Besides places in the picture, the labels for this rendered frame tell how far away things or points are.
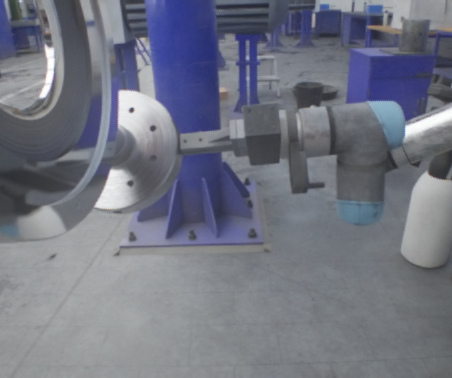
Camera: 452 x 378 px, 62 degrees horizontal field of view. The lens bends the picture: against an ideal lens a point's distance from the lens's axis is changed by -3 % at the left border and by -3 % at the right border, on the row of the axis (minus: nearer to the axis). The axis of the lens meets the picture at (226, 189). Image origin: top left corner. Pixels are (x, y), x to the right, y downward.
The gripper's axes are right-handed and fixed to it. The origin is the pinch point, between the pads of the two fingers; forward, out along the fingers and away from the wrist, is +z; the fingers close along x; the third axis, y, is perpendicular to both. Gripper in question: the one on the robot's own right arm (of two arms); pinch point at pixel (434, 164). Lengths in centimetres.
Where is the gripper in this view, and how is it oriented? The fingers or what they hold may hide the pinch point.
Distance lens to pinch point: 102.4
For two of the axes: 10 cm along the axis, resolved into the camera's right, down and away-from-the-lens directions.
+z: -3.3, 9.2, 2.2
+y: 9.2, 2.6, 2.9
